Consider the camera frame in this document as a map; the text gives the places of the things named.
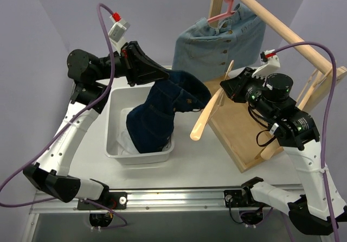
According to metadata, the wooden hanger of dark skirt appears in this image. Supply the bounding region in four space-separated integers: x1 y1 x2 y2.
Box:
190 60 234 141

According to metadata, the light blue denim skirt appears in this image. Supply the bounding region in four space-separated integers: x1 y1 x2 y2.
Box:
172 3 266 82

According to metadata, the dark blue denim skirt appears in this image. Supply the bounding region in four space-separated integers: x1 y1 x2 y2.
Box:
126 70 211 154

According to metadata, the white skirt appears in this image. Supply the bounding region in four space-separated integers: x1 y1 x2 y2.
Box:
117 130 174 155

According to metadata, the wooden hanger of white skirt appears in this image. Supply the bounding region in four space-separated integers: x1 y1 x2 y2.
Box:
260 69 331 160

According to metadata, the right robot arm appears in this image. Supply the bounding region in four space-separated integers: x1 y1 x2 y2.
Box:
220 67 346 235

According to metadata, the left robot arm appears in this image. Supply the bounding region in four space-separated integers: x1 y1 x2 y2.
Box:
23 41 169 209

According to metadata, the pink plastic hanger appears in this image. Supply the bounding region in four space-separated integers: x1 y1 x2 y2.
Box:
207 0 235 26

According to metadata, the wooden clothes rack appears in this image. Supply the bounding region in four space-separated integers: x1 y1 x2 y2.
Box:
209 0 332 173

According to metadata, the white plastic basket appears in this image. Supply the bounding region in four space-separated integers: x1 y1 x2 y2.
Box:
104 84 175 165

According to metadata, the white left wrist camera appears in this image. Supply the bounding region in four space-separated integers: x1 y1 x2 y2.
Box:
108 12 130 51

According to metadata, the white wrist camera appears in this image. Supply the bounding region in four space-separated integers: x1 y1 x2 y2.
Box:
252 49 280 79
108 12 130 51

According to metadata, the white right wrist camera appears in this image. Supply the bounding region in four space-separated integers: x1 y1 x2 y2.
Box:
252 49 280 79

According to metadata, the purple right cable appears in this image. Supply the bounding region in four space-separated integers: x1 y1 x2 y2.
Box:
271 41 341 242

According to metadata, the purple cable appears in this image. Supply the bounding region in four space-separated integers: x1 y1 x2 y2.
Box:
271 41 341 242
0 3 128 230

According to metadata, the aluminium mounting rail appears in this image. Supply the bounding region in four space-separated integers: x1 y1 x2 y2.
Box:
29 187 241 215

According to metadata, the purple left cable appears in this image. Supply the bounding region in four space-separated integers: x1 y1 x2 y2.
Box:
0 3 128 230

